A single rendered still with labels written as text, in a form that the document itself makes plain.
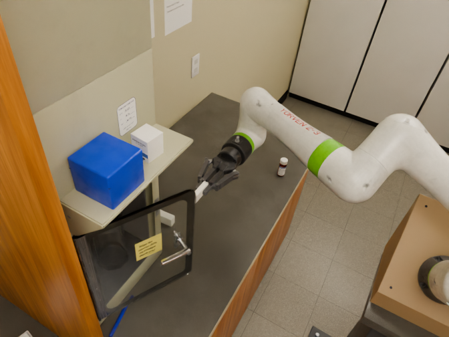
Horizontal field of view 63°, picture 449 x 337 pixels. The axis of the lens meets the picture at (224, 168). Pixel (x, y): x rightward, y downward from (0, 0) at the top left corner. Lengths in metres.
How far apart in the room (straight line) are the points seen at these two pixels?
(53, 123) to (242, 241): 0.91
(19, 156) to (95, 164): 0.18
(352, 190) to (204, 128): 1.07
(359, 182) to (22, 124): 0.76
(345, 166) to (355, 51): 2.74
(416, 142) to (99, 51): 0.77
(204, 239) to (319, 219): 1.57
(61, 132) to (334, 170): 0.66
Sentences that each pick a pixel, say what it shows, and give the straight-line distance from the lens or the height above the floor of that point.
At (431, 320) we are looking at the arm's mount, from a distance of 1.42.
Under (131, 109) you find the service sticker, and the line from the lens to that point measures 0.86.
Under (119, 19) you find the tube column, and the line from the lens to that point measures 0.76.
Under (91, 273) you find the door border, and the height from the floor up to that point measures 1.24.
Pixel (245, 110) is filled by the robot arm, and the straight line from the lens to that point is 1.23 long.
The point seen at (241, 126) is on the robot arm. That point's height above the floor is 1.33.
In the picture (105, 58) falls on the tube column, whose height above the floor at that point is 1.74.
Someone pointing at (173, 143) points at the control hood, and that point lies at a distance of 0.90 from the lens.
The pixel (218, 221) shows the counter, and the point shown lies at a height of 0.94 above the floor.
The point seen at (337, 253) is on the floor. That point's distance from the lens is 2.71.
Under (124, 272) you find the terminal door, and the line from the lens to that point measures 1.07.
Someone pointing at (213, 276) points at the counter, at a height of 0.94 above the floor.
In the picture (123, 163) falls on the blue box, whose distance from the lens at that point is 0.71.
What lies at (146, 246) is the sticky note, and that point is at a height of 1.24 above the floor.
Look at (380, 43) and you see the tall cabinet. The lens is 3.63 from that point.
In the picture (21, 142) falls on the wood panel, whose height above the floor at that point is 1.75.
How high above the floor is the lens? 2.08
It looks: 43 degrees down
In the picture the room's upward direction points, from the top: 7 degrees clockwise
